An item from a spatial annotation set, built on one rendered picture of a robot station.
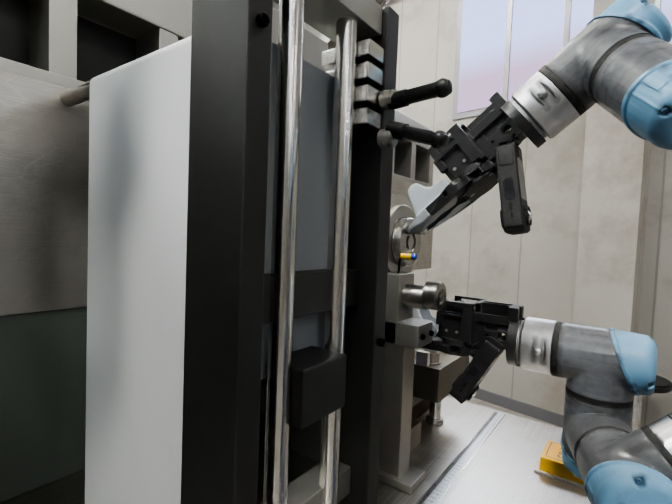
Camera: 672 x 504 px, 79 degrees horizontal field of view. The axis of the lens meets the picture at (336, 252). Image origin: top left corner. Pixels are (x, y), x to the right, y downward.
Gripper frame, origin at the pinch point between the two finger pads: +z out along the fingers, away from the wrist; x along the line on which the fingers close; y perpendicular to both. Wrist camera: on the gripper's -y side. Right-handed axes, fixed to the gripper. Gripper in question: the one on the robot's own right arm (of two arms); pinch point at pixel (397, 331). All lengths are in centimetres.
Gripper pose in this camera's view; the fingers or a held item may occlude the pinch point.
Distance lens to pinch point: 73.3
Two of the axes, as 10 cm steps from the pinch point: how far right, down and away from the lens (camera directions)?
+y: 0.4, -10.0, -0.5
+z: -8.0, -0.6, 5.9
